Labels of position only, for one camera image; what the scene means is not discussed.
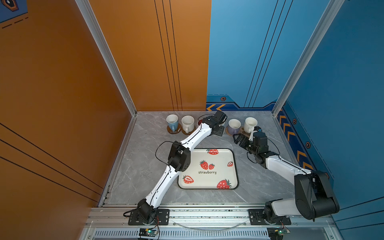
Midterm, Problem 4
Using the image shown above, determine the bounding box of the left green circuit board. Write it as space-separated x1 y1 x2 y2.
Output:
138 228 160 240

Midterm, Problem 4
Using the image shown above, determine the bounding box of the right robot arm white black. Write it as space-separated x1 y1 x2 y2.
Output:
233 131 340 225

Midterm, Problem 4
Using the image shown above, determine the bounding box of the aluminium front rail frame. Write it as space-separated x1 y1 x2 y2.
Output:
79 204 343 240

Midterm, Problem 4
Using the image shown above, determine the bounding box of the right aluminium corner post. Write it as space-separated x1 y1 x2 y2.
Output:
272 0 345 117

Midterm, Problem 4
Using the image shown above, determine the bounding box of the paw shaped wooden coaster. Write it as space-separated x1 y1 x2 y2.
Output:
239 127 250 138

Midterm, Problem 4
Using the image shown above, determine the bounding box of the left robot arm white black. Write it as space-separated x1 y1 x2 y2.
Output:
137 111 227 225

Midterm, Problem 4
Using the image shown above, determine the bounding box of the aluminium corner post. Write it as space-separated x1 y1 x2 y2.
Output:
74 0 138 117
272 0 345 117

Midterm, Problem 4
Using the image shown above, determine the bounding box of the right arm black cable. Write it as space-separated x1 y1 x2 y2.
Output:
245 136 316 176

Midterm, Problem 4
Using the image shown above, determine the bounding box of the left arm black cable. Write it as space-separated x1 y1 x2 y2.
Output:
154 113 217 166

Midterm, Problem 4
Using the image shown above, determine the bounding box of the light brown wooden round coaster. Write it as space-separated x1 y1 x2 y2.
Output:
181 126 196 136

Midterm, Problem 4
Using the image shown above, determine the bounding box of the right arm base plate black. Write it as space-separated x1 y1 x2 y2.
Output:
248 209 292 226

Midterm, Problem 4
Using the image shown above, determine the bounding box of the clear cable on rail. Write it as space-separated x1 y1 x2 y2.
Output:
170 220 248 232

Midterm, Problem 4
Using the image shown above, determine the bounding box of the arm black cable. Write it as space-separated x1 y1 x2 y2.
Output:
154 113 217 166
245 136 316 176

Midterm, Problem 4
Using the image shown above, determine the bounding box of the white strawberry tray black rim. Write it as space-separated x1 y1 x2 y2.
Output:
178 149 239 190

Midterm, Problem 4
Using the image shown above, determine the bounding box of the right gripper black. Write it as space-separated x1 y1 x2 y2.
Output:
233 133 259 156

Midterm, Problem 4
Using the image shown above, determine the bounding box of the purple handled mug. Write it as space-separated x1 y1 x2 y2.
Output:
228 119 242 129

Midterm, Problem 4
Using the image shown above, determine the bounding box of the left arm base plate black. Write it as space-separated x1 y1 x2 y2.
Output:
128 209 170 226

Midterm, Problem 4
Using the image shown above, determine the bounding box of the right green circuit board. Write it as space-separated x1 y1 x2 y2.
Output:
267 228 291 240

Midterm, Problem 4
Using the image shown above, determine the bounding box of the left aluminium corner post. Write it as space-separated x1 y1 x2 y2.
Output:
74 0 138 117

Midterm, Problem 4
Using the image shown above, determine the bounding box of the green circuit board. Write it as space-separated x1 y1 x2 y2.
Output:
138 228 160 240
267 228 291 240

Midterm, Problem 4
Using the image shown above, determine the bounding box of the white speckled mug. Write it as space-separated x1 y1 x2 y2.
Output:
182 116 195 133

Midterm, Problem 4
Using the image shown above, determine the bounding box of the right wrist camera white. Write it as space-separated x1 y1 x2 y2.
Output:
249 126 262 141

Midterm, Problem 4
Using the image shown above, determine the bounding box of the woven rattan round coaster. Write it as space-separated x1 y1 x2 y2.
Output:
226 126 240 137

